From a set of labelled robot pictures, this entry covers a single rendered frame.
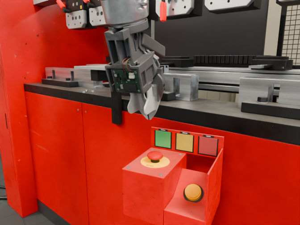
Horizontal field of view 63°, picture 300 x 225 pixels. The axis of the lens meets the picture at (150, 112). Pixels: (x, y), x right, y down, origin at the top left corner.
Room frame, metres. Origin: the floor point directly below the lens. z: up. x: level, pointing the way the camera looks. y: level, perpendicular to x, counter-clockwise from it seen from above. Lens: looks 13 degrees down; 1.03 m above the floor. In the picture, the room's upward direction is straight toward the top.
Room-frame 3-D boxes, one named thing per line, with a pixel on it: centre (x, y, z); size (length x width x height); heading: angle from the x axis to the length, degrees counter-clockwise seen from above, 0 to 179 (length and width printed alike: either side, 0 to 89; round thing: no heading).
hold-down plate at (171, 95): (0.99, 0.03, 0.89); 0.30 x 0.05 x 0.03; 50
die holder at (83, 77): (1.42, 0.45, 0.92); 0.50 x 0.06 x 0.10; 50
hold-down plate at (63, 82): (1.41, 0.52, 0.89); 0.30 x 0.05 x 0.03; 50
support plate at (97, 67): (0.95, 0.12, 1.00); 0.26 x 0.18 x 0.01; 140
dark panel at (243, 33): (1.60, -0.12, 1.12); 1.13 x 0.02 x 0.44; 50
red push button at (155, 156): (0.56, -0.01, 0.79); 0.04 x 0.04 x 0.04
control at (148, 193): (0.55, -0.06, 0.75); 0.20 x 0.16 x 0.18; 64
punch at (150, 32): (1.06, 0.03, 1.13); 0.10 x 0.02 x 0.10; 50
